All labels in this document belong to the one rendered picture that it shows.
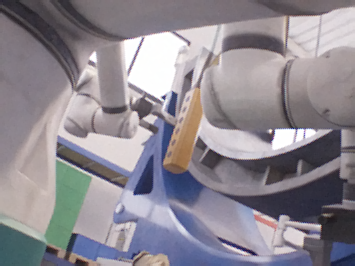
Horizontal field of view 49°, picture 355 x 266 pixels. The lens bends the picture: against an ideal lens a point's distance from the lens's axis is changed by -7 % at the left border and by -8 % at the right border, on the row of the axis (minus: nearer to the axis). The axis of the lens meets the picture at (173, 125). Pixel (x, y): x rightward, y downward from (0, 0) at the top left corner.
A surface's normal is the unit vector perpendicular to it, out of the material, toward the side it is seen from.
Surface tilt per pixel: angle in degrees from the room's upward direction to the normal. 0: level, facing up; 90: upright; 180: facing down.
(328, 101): 118
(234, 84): 111
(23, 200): 89
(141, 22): 163
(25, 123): 68
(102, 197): 90
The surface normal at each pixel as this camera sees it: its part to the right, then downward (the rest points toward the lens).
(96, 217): 0.51, -0.22
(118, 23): -0.13, 0.97
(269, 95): -0.59, 0.01
